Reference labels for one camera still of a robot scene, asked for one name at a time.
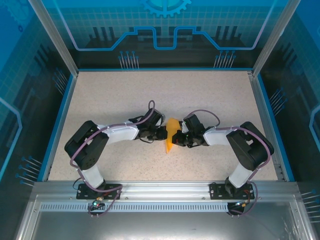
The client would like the orange paper sheet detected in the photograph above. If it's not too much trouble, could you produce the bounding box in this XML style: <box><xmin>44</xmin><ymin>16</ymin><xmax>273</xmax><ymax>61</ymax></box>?
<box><xmin>164</xmin><ymin>117</ymin><xmax>181</xmax><ymax>154</ymax></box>

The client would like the aluminium base beam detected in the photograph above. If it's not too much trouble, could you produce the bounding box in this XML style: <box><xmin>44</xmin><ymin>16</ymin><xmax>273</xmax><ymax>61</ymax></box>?
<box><xmin>32</xmin><ymin>180</ymin><xmax>300</xmax><ymax>201</ymax></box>

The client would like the blue table edge strip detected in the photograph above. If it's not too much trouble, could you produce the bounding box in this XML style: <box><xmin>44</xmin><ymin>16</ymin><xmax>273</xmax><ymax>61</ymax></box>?
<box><xmin>37</xmin><ymin>74</ymin><xmax>76</xmax><ymax>181</ymax></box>
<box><xmin>257</xmin><ymin>74</ymin><xmax>296</xmax><ymax>182</ymax></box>

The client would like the brushed metal tray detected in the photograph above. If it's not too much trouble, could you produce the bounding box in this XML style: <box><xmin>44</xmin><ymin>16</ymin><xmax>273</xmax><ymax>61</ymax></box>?
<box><xmin>14</xmin><ymin>194</ymin><xmax>315</xmax><ymax>240</ymax></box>

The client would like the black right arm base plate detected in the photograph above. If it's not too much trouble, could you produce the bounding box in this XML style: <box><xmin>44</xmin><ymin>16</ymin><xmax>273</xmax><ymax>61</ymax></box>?
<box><xmin>209</xmin><ymin>181</ymin><xmax>256</xmax><ymax>200</ymax></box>

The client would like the slotted grey cable duct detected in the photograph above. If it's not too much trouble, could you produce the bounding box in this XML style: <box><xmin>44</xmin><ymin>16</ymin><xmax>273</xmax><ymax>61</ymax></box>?
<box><xmin>39</xmin><ymin>202</ymin><xmax>230</xmax><ymax>212</ymax></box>

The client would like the aluminium side rail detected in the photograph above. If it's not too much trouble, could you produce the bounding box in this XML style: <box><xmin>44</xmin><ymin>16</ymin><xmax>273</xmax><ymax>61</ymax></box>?
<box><xmin>248</xmin><ymin>70</ymin><xmax>286</xmax><ymax>181</ymax></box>

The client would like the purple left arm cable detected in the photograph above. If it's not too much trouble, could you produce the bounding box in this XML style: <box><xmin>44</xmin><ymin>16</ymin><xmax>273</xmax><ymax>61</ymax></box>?
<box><xmin>69</xmin><ymin>99</ymin><xmax>156</xmax><ymax>218</ymax></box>

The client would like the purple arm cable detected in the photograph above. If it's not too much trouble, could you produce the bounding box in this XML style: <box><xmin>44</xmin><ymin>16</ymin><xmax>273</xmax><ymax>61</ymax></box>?
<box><xmin>183</xmin><ymin>109</ymin><xmax>275</xmax><ymax>217</ymax></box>
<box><xmin>69</xmin><ymin>99</ymin><xmax>156</xmax><ymax>218</ymax></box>

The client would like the cable connector with orange sleeve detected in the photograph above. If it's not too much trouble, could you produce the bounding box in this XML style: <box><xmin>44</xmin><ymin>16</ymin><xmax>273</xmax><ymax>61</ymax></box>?
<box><xmin>233</xmin><ymin>199</ymin><xmax>251</xmax><ymax>208</ymax></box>

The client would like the cable connector with green light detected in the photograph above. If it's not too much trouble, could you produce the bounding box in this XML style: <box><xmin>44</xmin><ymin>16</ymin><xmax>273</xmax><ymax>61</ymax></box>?
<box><xmin>91</xmin><ymin>196</ymin><xmax>106</xmax><ymax>210</ymax></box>

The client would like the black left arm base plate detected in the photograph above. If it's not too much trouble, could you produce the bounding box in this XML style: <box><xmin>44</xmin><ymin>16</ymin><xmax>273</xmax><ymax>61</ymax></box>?
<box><xmin>76</xmin><ymin>182</ymin><xmax>123</xmax><ymax>200</ymax></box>

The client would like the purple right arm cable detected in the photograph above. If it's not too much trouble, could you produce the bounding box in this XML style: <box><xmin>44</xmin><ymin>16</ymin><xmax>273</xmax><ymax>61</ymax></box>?
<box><xmin>183</xmin><ymin>109</ymin><xmax>275</xmax><ymax>217</ymax></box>

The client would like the aluminium frame post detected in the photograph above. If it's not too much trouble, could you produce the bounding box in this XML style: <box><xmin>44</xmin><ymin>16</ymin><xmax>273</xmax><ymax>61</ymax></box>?
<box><xmin>251</xmin><ymin>0</ymin><xmax>302</xmax><ymax>76</ymax></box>
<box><xmin>28</xmin><ymin>0</ymin><xmax>80</xmax><ymax>76</ymax></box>

